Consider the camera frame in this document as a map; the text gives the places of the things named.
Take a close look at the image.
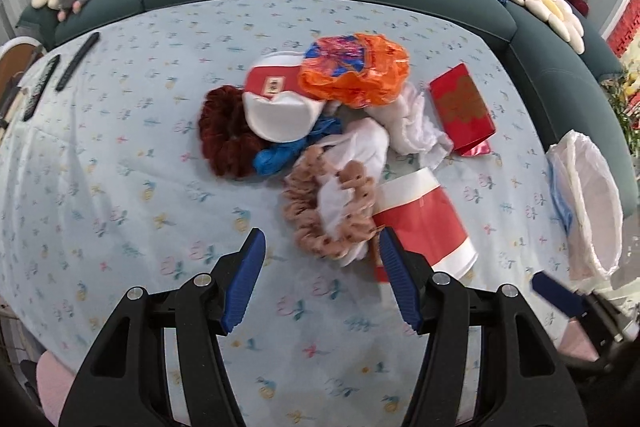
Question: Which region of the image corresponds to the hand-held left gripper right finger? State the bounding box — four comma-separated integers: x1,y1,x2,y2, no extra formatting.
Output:
377,227,588,427

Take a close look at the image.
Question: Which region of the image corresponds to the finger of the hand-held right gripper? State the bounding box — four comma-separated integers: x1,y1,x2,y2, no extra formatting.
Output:
531,273,623,343

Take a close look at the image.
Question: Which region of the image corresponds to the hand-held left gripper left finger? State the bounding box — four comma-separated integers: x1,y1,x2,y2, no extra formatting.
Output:
59,228,267,427

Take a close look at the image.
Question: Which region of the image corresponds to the blue yarn scrunchie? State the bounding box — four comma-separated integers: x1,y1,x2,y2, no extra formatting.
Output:
252,117,343,178

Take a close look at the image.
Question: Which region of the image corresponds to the white cloth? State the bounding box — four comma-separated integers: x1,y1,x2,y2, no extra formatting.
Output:
295,117,391,268

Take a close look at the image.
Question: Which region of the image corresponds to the dark red ruffled scrunchie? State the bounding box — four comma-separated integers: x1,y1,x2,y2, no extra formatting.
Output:
197,85,268,179

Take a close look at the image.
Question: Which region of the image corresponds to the white tissue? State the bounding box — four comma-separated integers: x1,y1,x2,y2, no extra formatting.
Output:
365,82,453,170

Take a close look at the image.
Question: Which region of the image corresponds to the red gift box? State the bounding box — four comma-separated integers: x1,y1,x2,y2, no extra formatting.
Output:
429,63,497,156

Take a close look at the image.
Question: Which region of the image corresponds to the orange plastic bag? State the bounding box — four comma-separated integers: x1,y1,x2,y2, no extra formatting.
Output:
298,33,411,109

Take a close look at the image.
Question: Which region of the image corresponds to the pink fuzzy cloth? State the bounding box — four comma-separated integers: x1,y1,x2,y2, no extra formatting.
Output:
36,351,76,427
556,319,603,363

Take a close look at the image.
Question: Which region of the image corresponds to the floral light blue tablecloth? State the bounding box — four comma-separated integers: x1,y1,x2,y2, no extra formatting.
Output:
0,0,621,427

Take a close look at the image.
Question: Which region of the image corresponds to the artificial flower bunch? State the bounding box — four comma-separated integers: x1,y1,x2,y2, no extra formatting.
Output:
607,57,640,142

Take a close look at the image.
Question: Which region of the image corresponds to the red paper banner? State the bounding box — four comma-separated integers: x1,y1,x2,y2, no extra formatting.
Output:
605,0,640,58

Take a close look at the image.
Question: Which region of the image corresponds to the black remote control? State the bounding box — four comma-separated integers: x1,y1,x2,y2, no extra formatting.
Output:
55,33,101,92
22,54,61,122

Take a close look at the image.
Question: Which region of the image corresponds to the wooden chair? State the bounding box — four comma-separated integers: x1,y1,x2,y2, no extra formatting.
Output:
0,38,46,128

